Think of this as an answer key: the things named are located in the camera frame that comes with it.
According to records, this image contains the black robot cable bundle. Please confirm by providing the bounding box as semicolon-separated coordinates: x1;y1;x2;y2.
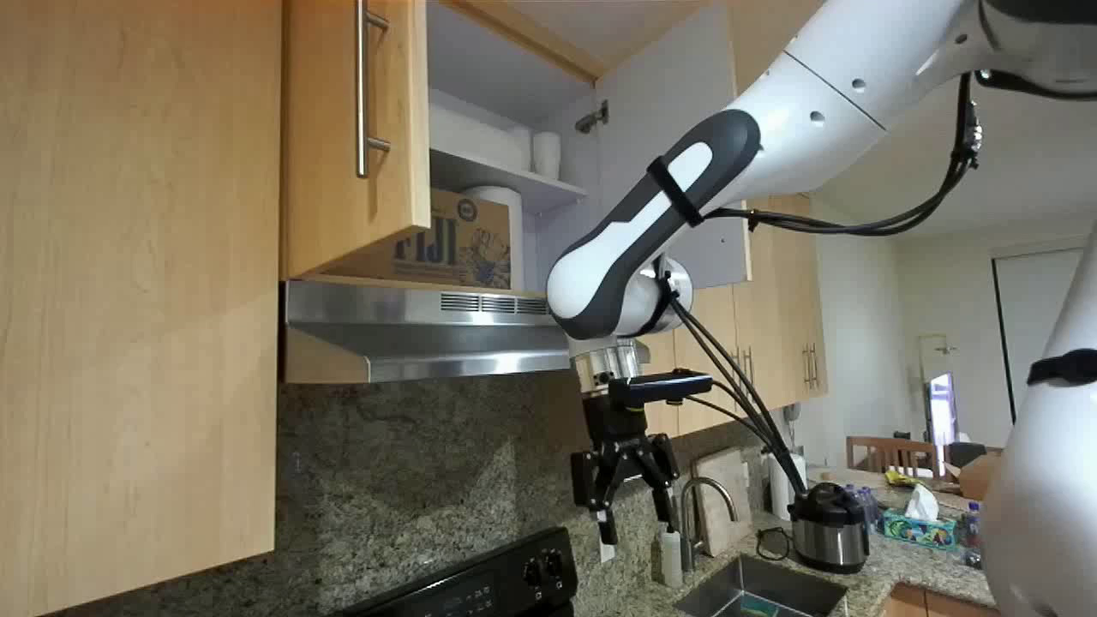
654;65;989;497

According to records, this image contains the white soap bottle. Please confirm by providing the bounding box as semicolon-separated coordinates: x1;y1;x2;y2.
654;519;685;591

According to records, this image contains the open cabinet body with shelf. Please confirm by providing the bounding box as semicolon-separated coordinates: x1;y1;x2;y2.
422;0;611;296

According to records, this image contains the brown cardboard box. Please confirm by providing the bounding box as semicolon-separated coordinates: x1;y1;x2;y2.
957;445;1009;504

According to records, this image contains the green tissue box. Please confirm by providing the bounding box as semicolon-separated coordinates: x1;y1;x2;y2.
877;480;954;547

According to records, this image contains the long steel door handle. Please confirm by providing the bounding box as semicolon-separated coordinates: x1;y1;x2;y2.
351;0;392;180

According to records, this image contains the steel kitchen sink basin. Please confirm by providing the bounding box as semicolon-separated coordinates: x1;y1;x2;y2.
672;553;851;617

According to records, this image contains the white wall board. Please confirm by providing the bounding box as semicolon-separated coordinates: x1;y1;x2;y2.
990;243;1089;426

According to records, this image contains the Fiji cardboard box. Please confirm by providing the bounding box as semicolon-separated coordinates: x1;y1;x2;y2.
329;184;515;291

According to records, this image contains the white stacked box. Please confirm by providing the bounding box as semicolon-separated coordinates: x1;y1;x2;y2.
427;97;535;175

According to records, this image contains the wooden chair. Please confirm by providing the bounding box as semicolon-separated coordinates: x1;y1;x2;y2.
845;429;939;476

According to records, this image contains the curved chrome sink faucet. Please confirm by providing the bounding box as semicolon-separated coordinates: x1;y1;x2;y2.
680;472;745;577

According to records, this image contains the light wood cabinet door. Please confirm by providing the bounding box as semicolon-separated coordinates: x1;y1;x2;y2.
280;0;434;285
570;0;754;291

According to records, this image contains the white countertop paper towel roll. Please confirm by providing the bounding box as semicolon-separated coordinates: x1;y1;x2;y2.
765;450;809;525

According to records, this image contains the light wood wall cabinet row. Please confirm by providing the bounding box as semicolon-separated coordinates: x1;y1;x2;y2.
577;192;833;442

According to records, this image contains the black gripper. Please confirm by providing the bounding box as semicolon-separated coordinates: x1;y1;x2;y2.
570;384;683;553

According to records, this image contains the pale leaning cutting board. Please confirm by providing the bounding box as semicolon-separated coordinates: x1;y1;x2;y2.
694;445;759;559

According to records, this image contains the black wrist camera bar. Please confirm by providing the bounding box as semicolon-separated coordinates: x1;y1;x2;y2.
613;368;714;407

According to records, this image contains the silver rice cooker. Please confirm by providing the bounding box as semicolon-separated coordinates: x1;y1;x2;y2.
790;480;873;577

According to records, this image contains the small white cup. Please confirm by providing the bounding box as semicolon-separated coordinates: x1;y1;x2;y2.
528;128;567;180

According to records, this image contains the metal cabinet door hinge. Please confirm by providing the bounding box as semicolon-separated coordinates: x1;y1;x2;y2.
573;100;613;138

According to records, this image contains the clear plastic water bottle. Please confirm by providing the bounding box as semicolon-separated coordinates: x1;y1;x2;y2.
957;501;989;571

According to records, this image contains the stainless steel range hood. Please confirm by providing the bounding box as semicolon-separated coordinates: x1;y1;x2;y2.
280;274;585;386

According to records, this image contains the black stove control panel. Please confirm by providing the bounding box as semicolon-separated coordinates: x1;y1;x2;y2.
329;525;583;617

